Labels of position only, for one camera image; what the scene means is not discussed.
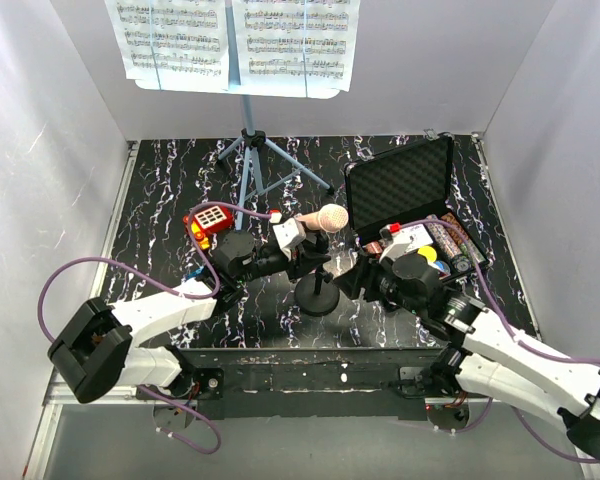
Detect blue music stand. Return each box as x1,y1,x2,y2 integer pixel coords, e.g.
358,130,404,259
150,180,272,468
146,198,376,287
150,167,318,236
133,0,344,234

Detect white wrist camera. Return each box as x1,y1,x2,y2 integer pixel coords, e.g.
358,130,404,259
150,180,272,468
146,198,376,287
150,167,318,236
269,210,306,259
380,223,419,260

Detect green chip row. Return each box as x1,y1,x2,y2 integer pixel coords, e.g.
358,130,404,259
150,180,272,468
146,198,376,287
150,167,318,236
459,239,488,264

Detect pink toy microphone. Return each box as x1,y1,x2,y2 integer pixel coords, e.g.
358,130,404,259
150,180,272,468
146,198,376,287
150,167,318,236
296,204,349,233

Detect blue grey brick toy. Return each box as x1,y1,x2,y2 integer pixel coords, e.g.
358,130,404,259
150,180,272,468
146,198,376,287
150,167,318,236
185,266,214,282

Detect black microphone stand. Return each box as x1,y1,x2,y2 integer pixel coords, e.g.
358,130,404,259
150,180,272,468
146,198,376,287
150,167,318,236
294,254,340,317

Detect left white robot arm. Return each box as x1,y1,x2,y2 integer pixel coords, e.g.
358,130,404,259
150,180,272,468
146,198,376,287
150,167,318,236
47,225,331,404

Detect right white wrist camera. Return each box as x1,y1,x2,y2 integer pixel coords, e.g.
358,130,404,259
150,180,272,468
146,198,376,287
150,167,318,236
380,223,419,260

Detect brown chip row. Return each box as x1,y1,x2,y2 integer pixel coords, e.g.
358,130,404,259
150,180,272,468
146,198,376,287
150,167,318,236
440,212,470,246

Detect red white chip row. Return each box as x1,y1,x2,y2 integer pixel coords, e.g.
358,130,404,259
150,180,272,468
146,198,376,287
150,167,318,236
364,241,383,256

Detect sheet music page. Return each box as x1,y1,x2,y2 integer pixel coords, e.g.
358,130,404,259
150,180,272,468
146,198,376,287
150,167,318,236
105,0,229,92
232,1,361,98

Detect black poker chip case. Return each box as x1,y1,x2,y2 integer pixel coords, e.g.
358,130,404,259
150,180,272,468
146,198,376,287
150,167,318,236
343,133,491,281

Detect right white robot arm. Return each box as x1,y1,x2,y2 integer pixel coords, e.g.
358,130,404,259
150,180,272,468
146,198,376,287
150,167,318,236
334,254,600,461

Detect white card deck box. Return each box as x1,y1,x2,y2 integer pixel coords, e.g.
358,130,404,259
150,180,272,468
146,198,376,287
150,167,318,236
401,224,433,249

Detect blue white chip row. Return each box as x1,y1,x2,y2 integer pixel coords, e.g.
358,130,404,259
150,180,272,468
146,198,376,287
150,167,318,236
426,215,463,261

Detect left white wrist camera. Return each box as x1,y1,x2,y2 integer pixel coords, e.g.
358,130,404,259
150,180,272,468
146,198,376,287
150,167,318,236
269,210,306,259

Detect left sheet music page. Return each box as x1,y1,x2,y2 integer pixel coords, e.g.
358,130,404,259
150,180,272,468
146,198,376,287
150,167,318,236
105,0,229,92

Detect left aluminium rail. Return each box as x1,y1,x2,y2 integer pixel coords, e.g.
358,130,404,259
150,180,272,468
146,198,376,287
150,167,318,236
78,140,140,306

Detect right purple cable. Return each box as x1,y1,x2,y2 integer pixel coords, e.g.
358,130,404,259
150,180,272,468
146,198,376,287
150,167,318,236
394,218,600,464

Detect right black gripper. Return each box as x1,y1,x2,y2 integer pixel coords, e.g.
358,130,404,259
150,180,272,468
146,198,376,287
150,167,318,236
332,251,424,318

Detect right sheet music page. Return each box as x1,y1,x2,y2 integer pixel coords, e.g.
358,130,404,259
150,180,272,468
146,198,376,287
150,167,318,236
232,1,361,98

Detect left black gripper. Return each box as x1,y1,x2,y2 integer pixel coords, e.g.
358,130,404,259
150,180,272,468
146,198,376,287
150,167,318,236
236,242,332,286

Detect yellow dealer button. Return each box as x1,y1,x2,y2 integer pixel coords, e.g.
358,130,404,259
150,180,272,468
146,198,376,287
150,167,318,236
417,245,438,263

